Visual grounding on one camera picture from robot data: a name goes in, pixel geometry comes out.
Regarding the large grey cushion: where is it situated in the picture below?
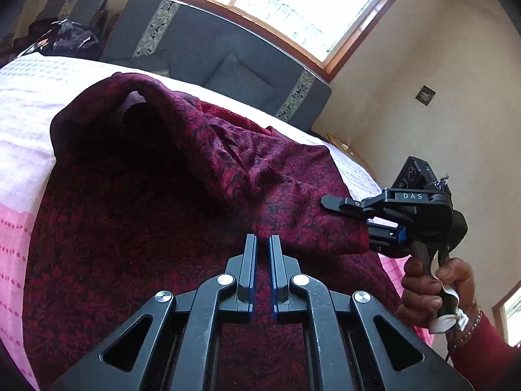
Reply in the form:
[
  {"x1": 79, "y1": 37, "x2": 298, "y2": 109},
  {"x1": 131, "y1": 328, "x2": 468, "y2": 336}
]
[{"x1": 204, "y1": 52, "x2": 276, "y2": 109}]

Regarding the large wooden framed window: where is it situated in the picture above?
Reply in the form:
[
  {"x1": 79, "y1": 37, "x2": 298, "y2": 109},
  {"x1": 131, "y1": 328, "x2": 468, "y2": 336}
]
[{"x1": 97, "y1": 0, "x2": 416, "y2": 83}]

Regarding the pink and white blanket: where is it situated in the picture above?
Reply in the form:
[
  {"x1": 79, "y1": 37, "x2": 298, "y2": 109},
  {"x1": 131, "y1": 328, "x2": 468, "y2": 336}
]
[{"x1": 0, "y1": 54, "x2": 434, "y2": 391}]

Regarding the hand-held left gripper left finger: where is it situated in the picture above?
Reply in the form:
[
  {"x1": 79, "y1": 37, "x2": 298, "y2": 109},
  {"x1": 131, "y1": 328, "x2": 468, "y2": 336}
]
[{"x1": 51, "y1": 234, "x2": 258, "y2": 391}]

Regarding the beaded bracelet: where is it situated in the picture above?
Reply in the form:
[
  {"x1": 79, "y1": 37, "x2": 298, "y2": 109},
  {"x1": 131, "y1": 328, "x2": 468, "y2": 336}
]
[{"x1": 453, "y1": 305, "x2": 484, "y2": 349}]

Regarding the dark purple bag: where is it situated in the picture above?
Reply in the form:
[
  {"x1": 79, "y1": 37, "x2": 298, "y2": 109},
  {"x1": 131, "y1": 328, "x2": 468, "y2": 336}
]
[{"x1": 40, "y1": 18, "x2": 102, "y2": 60}]

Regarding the grey sofa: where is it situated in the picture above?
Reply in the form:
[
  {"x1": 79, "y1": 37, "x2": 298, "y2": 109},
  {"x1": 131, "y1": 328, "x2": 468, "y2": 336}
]
[{"x1": 99, "y1": 0, "x2": 333, "y2": 133}]

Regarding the small grey cushion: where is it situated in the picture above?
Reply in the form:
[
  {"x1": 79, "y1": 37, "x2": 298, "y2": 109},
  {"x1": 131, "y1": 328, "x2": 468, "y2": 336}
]
[{"x1": 129, "y1": 49, "x2": 172, "y2": 77}]

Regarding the small wooden framed window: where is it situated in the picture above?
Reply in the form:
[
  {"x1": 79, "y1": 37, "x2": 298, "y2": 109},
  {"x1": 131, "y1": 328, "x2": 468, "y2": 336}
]
[{"x1": 492, "y1": 280, "x2": 521, "y2": 348}]

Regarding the person's right hand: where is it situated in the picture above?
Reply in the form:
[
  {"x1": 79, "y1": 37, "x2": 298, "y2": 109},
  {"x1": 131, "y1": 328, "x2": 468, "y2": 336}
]
[{"x1": 400, "y1": 257, "x2": 478, "y2": 329}]

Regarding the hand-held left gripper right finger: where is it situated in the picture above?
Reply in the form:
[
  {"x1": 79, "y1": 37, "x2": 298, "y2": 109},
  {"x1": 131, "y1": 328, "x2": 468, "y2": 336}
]
[{"x1": 267, "y1": 234, "x2": 473, "y2": 391}]

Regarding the dark wall plate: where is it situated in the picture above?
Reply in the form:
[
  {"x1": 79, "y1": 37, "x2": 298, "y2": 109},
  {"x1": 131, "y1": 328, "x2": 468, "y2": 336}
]
[{"x1": 415, "y1": 85, "x2": 436, "y2": 107}]

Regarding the dark red patterned garment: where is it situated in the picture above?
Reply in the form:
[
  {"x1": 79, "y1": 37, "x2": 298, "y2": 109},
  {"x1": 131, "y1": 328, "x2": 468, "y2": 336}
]
[{"x1": 22, "y1": 72, "x2": 410, "y2": 391}]

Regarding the grey armchair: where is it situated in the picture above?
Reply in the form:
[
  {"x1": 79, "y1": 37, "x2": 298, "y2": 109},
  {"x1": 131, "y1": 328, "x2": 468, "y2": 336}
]
[{"x1": 11, "y1": 0, "x2": 110, "y2": 61}]

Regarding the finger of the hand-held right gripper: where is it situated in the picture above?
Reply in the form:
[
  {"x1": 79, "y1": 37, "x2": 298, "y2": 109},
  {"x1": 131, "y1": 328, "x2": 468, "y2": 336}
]
[
  {"x1": 365, "y1": 219, "x2": 408, "y2": 259},
  {"x1": 321, "y1": 195, "x2": 385, "y2": 215}
]

